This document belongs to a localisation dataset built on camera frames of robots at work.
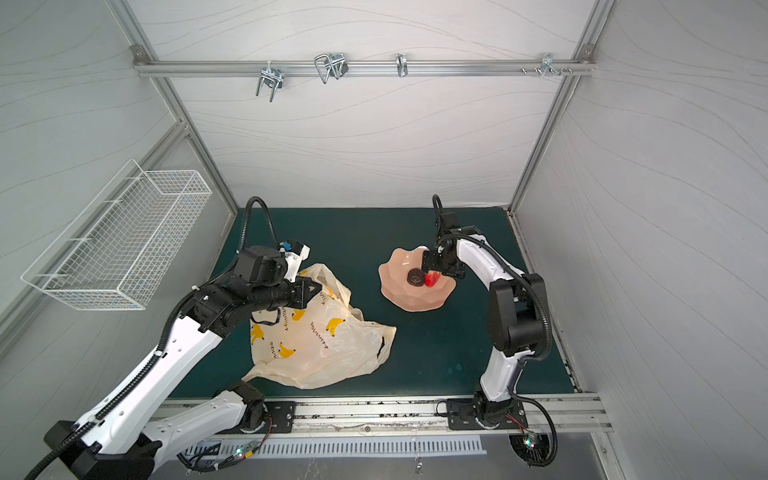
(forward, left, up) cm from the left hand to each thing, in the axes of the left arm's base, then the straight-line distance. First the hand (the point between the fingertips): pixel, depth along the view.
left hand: (316, 289), depth 70 cm
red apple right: (+16, -30, -20) cm, 40 cm away
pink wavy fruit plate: (+12, -22, -24) cm, 34 cm away
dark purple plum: (+16, -25, -20) cm, 36 cm away
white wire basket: (+6, +46, +8) cm, 47 cm away
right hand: (+17, -32, -16) cm, 40 cm away
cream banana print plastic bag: (-10, -2, -9) cm, 13 cm away
